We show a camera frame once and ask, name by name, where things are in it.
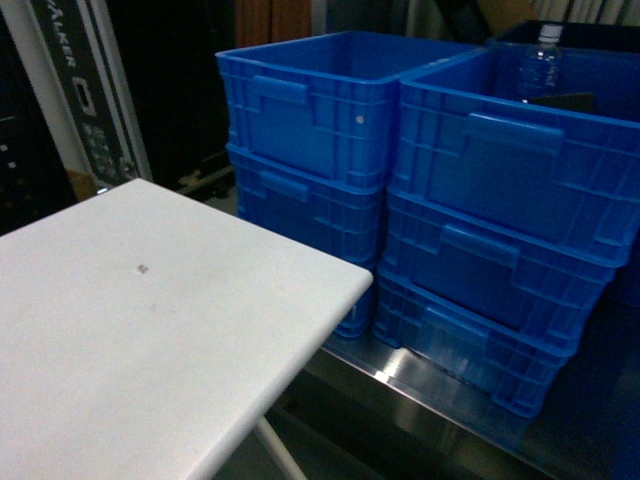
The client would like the blue crate left middle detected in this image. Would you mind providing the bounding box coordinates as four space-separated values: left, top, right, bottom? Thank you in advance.
227 143 385 264

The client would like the blue crate left bottom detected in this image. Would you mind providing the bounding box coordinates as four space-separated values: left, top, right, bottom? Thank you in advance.
333 278 377 338

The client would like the blue crate left top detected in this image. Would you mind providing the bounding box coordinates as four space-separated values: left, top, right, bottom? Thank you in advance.
216 31 473 188

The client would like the white table leg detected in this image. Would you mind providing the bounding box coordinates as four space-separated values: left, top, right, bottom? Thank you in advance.
254 417 307 480

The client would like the blue crate right middle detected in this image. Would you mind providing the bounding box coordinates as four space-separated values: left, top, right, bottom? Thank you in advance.
381 192 616 350

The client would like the blue crate right bottom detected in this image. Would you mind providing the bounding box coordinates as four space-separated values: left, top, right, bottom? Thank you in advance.
373 271 577 418

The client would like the blue crate right top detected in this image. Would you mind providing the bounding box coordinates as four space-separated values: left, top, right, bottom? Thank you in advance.
392 43 639 267

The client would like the clear plastic bottle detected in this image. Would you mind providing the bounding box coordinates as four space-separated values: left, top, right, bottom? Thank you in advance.
516 24 563 103

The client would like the black flight case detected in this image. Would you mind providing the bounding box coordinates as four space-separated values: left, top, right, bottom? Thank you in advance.
1 1 153 191

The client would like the steel shelf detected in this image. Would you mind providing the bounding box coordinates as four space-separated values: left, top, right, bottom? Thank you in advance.
287 318 639 479

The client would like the dark blue crate rear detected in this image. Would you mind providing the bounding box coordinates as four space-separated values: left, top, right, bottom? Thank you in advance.
486 21 639 122

